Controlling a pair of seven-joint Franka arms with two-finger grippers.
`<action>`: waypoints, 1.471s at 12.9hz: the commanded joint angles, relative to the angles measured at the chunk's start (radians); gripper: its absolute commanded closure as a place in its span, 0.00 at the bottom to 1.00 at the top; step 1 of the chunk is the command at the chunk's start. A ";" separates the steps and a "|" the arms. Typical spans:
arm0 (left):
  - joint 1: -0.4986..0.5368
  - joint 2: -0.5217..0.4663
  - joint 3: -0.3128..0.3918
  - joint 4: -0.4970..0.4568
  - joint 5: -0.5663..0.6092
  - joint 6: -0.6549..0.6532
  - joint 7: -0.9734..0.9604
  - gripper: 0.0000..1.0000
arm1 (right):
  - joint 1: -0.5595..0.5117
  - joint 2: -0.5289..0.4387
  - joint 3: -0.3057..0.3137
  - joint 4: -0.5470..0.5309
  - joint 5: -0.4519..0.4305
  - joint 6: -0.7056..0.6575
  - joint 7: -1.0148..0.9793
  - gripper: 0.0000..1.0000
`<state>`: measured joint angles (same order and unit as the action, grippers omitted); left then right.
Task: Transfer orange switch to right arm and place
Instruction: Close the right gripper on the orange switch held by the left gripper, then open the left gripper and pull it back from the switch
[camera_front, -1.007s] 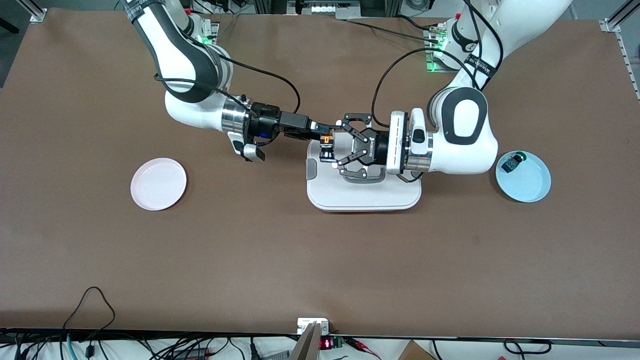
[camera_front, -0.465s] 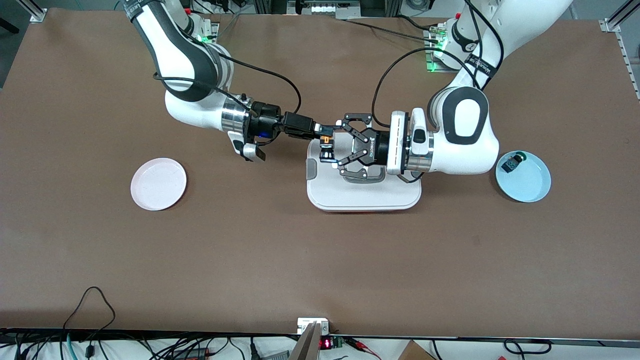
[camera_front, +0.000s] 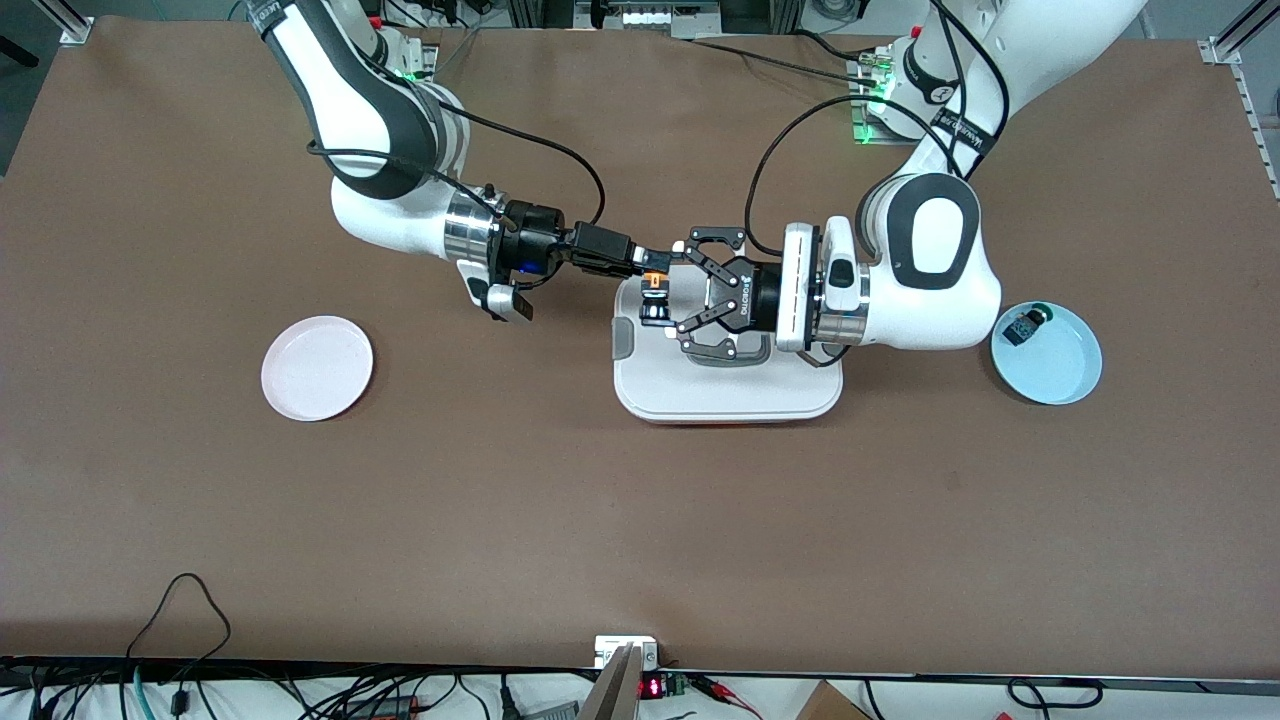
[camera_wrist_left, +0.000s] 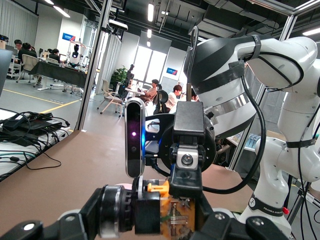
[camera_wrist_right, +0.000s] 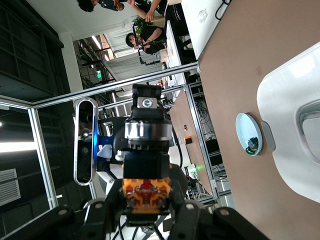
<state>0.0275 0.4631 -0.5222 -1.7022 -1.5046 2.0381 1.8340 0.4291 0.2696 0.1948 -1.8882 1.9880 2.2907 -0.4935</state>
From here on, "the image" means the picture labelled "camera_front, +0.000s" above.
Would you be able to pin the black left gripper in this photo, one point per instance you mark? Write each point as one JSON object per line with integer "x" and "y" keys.
{"x": 762, "y": 297}

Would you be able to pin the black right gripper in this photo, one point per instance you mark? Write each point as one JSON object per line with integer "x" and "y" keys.
{"x": 536, "y": 232}

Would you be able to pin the orange push-button switch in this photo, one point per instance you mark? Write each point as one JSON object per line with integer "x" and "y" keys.
{"x": 655, "y": 310}

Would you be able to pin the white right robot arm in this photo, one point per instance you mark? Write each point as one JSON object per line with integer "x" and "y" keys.
{"x": 330, "y": 80}

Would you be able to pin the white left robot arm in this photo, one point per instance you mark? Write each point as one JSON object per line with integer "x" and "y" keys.
{"x": 930, "y": 310}

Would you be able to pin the white lidded container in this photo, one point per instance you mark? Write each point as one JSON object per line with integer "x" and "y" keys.
{"x": 730, "y": 390}

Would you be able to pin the white connector strip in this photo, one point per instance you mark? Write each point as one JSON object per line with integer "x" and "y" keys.
{"x": 670, "y": 18}

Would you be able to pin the pink round plate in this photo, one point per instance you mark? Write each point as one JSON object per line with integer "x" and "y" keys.
{"x": 317, "y": 368}

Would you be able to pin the light blue round plate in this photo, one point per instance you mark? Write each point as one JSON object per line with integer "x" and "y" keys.
{"x": 1060, "y": 370}

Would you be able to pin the green circuit board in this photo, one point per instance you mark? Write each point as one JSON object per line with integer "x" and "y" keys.
{"x": 680, "y": 685}

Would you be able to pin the red clip lead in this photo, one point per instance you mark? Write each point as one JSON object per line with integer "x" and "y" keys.
{"x": 722, "y": 687}

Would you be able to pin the red digit display module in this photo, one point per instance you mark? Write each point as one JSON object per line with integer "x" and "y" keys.
{"x": 651, "y": 688}

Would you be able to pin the grey metal bar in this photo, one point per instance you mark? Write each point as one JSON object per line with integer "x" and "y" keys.
{"x": 612, "y": 695}

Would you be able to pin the brown cardboard piece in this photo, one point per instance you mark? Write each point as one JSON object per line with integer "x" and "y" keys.
{"x": 830, "y": 705}

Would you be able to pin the black plug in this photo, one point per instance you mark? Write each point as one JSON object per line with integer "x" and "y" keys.
{"x": 508, "y": 700}

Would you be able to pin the black power adapter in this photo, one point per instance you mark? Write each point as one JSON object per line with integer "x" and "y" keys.
{"x": 385, "y": 708}

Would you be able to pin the aluminium frame structure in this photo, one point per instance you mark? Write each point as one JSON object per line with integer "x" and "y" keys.
{"x": 520, "y": 12}

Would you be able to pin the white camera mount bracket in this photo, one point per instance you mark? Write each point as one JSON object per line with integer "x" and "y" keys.
{"x": 603, "y": 655}

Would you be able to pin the aluminium table corner rail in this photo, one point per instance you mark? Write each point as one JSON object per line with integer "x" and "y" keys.
{"x": 75, "y": 28}
{"x": 1218, "y": 50}

